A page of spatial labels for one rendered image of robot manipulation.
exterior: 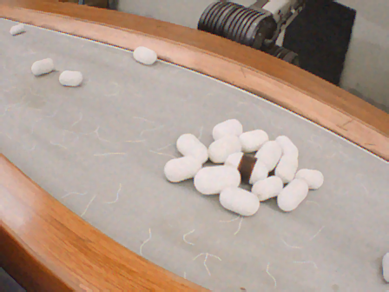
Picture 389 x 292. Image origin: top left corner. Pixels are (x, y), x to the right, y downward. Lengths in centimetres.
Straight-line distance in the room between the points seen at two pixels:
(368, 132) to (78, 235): 38
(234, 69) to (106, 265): 35
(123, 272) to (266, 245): 12
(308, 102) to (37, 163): 33
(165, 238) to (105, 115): 17
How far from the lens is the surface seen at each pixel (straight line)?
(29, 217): 25
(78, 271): 22
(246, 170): 33
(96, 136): 36
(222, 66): 51
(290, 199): 31
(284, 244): 30
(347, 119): 49
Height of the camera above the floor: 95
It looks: 34 degrees down
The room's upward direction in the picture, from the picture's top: 12 degrees clockwise
